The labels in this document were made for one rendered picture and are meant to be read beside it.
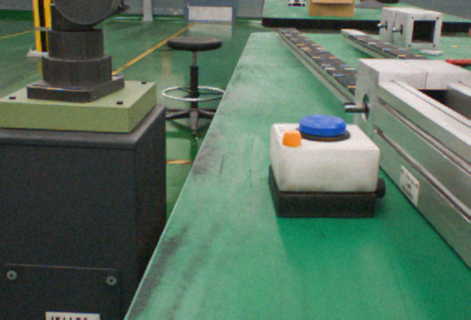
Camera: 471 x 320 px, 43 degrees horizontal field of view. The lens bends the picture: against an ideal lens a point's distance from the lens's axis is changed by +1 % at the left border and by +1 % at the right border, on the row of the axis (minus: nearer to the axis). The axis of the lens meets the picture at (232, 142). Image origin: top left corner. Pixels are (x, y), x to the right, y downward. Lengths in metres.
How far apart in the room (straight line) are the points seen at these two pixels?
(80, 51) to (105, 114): 0.09
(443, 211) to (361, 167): 0.07
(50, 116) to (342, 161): 0.40
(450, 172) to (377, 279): 0.10
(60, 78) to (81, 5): 0.10
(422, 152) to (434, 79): 0.16
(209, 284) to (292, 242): 0.09
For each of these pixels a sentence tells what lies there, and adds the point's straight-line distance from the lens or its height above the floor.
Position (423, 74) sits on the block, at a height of 0.87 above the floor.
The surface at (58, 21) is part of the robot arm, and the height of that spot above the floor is 0.91.
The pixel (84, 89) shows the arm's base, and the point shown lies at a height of 0.83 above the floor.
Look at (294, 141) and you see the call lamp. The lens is 0.47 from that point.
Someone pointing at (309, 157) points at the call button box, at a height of 0.83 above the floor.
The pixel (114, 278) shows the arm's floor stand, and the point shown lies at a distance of 0.77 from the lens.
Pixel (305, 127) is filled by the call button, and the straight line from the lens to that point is 0.49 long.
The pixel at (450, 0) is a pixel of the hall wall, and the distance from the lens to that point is 11.97.
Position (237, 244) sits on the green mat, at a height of 0.78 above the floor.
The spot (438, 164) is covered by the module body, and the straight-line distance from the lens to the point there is 0.48.
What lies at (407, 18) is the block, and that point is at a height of 0.86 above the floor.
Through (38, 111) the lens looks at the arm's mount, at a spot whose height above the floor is 0.80.
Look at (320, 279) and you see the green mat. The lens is 0.40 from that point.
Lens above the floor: 0.97
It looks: 16 degrees down
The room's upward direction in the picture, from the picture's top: 1 degrees clockwise
